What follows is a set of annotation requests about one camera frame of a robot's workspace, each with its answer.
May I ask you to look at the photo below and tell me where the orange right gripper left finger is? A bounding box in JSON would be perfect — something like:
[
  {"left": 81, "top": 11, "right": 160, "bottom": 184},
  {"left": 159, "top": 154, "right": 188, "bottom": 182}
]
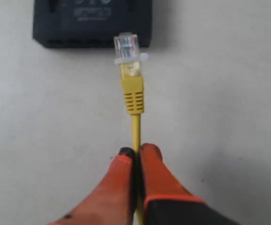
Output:
[{"left": 51, "top": 147, "right": 135, "bottom": 225}]

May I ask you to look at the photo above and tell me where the small black box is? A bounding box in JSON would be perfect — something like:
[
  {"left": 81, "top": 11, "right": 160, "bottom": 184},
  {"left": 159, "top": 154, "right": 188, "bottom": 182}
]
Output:
[{"left": 32, "top": 0, "right": 152, "bottom": 49}]

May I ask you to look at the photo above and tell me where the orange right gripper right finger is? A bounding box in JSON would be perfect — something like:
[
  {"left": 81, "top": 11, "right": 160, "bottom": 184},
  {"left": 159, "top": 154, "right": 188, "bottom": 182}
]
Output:
[{"left": 140, "top": 143, "right": 236, "bottom": 225}]

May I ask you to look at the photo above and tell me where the yellow ethernet cable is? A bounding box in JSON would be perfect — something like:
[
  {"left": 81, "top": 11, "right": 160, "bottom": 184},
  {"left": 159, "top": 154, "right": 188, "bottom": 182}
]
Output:
[{"left": 113, "top": 33, "right": 149, "bottom": 225}]

